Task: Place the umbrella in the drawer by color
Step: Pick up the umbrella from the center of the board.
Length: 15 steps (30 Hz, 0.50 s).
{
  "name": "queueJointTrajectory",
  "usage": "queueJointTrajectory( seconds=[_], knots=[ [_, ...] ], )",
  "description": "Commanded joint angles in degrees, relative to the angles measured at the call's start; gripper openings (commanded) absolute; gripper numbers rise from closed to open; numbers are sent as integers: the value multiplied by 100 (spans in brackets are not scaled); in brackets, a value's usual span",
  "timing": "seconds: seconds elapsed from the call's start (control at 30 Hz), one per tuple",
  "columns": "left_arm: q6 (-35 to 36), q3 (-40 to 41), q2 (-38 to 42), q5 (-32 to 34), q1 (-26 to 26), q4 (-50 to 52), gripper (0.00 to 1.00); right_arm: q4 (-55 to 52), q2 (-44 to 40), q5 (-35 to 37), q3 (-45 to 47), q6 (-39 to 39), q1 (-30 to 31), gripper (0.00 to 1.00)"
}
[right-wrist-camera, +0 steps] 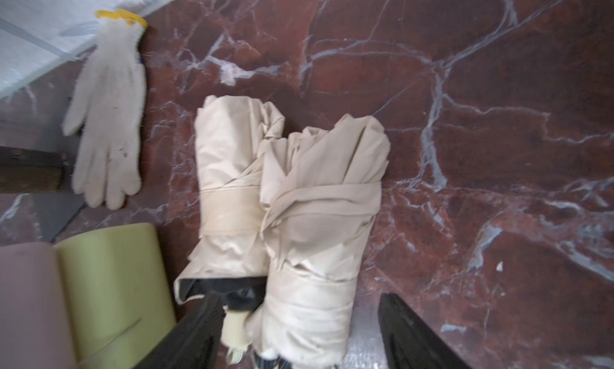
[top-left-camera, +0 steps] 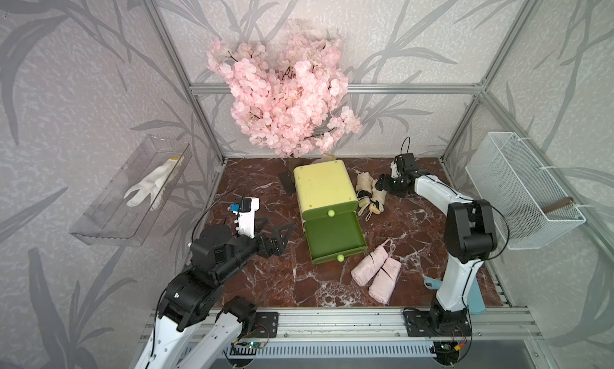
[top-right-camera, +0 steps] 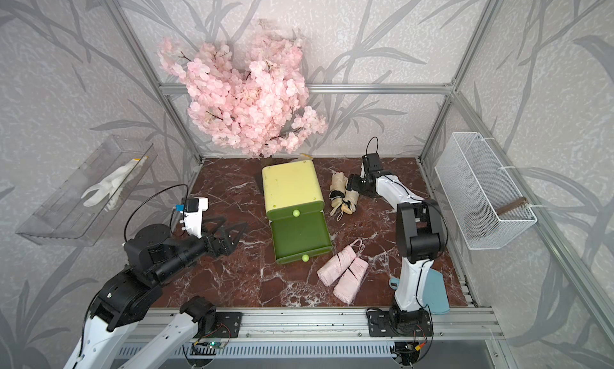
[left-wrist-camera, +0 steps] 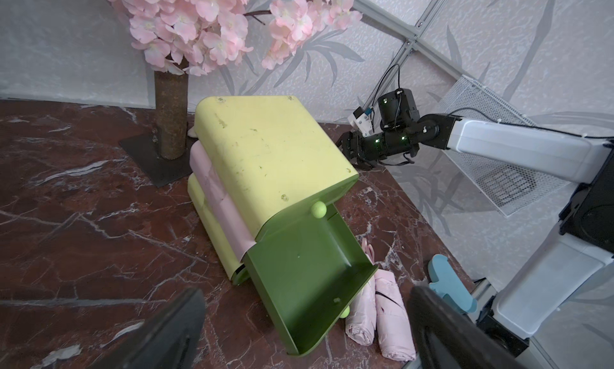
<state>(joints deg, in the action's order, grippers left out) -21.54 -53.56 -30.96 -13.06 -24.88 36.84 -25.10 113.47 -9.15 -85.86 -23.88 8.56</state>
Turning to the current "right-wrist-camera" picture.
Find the green pink drawer cabinet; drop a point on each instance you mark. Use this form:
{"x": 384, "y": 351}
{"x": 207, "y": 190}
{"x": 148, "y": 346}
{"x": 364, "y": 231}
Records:
{"x": 96, "y": 300}

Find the pink cherry blossom tree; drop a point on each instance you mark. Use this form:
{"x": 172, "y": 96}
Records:
{"x": 30, "y": 171}

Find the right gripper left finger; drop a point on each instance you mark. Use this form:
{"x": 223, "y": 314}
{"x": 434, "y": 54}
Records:
{"x": 194, "y": 342}

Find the beige umbrella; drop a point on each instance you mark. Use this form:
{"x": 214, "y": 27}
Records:
{"x": 321, "y": 191}
{"x": 230, "y": 260}

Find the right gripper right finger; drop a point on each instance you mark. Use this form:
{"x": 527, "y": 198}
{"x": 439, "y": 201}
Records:
{"x": 409, "y": 342}

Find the white knit glove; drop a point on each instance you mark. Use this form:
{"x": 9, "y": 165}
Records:
{"x": 107, "y": 109}

